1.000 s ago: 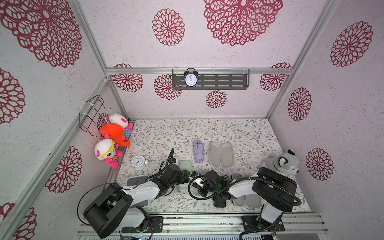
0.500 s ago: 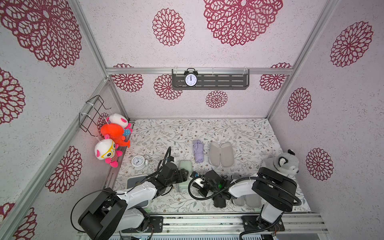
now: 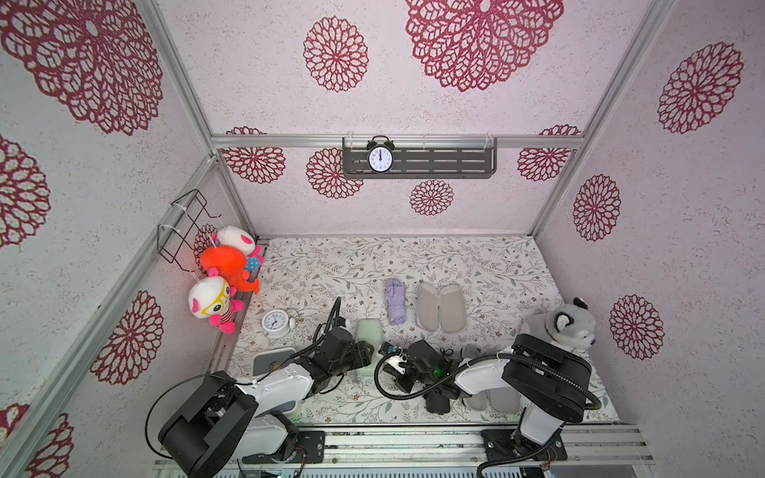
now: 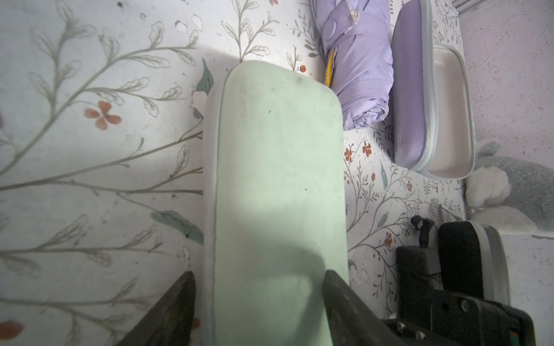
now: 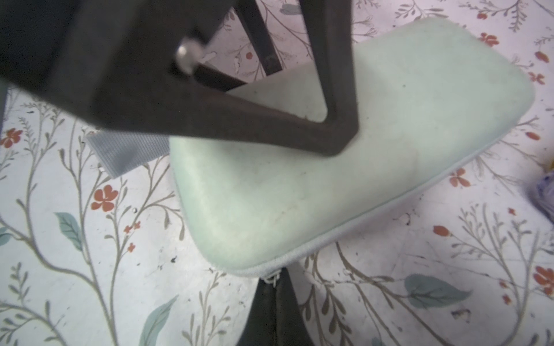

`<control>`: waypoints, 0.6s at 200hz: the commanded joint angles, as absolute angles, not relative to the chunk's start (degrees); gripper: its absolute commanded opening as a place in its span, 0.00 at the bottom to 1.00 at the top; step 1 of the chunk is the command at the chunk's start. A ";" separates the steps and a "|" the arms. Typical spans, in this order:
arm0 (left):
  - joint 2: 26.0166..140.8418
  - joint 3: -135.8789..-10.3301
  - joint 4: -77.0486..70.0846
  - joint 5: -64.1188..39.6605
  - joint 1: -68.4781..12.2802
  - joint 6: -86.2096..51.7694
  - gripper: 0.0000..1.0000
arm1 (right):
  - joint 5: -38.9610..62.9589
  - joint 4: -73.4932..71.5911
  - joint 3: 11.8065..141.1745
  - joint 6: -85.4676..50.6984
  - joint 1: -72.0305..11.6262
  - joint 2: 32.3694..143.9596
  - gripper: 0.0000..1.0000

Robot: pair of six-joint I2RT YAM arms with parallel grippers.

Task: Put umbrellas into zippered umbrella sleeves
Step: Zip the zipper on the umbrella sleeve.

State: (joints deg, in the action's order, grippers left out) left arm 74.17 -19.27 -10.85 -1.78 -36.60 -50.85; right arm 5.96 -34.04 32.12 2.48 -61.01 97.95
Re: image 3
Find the black alarm clock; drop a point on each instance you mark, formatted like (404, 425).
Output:
(380, 150)

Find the black wire basket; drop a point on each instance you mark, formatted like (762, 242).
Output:
(173, 239)

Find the grey tray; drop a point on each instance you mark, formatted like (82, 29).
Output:
(265, 362)

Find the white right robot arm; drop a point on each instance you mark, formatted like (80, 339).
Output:
(545, 386)

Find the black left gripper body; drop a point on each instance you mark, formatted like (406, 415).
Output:
(357, 358)

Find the mint green zippered umbrella case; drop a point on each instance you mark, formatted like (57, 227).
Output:
(370, 331)

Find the striped plush doll with glasses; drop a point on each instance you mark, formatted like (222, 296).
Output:
(212, 299)

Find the purple folded umbrella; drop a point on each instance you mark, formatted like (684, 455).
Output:
(395, 299)

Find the white pink plush doll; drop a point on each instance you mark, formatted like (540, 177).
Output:
(243, 242)

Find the grey wall shelf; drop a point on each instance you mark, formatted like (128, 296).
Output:
(424, 162)

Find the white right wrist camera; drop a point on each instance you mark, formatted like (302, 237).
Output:
(395, 366)

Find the orange plush toy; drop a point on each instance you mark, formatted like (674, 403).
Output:
(229, 264)

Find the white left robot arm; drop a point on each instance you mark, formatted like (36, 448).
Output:
(226, 419)

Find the white table alarm clock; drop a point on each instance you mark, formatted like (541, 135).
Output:
(277, 324)

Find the grey husky plush toy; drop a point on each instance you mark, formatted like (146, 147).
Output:
(570, 327)

